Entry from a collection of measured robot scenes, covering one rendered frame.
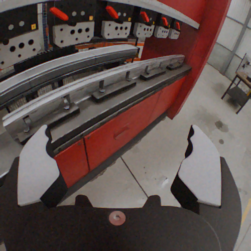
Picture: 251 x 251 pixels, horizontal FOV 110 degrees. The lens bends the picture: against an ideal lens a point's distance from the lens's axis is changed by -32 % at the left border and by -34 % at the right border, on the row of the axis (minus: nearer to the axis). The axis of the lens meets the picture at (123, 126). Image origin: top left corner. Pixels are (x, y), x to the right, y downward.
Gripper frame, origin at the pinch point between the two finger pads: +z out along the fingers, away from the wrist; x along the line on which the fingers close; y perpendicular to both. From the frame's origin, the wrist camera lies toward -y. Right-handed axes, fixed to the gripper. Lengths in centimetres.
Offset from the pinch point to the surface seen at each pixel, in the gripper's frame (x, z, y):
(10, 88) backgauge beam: -57, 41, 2
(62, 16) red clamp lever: -16.0, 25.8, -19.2
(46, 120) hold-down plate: -31.3, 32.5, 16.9
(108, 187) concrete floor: -12, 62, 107
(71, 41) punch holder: -16.6, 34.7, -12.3
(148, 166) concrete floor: 30, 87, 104
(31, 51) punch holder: -26.6, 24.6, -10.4
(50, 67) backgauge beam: -40, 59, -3
